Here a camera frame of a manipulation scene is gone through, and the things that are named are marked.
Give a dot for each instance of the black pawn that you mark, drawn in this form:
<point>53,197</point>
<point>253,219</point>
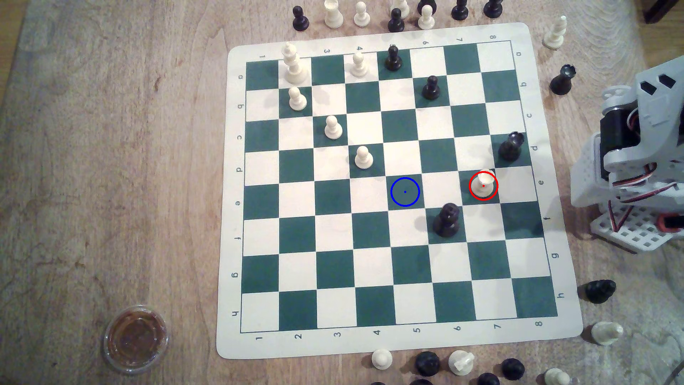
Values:
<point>393,60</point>
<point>396,22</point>
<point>300,20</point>
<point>430,90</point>

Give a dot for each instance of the large black chess piece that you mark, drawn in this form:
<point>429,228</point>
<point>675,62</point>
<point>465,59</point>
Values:
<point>446,222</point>

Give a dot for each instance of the orange clamp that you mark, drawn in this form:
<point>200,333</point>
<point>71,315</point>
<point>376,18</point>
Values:
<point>671,222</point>

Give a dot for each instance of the white bishop piece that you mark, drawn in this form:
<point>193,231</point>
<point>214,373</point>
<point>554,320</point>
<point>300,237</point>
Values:
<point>555,35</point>

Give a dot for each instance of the tall white king piece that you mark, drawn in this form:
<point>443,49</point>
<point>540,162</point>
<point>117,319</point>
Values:
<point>293,67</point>

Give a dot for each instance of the white knight piece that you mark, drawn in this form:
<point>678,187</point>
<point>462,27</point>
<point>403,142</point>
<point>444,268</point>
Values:
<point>460,362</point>

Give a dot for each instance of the white pawn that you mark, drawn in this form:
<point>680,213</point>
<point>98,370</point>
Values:
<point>297,100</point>
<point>364,159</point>
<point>426,20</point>
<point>362,17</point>
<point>359,66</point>
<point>333,129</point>
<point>382,359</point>

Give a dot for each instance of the black rook piece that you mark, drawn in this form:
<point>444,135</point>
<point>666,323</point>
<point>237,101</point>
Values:
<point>510,148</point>

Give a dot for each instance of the dark wooden furniture piece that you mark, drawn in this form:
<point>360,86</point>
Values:
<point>662,9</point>

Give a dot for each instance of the short white chess piece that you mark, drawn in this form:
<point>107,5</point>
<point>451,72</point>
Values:
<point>483,188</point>

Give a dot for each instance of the green and white chessboard mat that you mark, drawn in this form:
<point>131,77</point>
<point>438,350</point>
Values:
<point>331,267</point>

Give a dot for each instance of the clear lidded plastic cup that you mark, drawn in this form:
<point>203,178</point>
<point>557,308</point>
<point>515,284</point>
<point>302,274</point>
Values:
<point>135,338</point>

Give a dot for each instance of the white grid base plate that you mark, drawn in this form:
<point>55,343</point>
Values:
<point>636,232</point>

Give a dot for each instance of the black knight piece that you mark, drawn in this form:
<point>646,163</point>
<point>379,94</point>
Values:
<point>599,291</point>

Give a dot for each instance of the white rook piece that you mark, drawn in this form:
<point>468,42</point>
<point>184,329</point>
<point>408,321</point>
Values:
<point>333,16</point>

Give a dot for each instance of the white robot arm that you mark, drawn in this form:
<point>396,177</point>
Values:
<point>660,107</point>

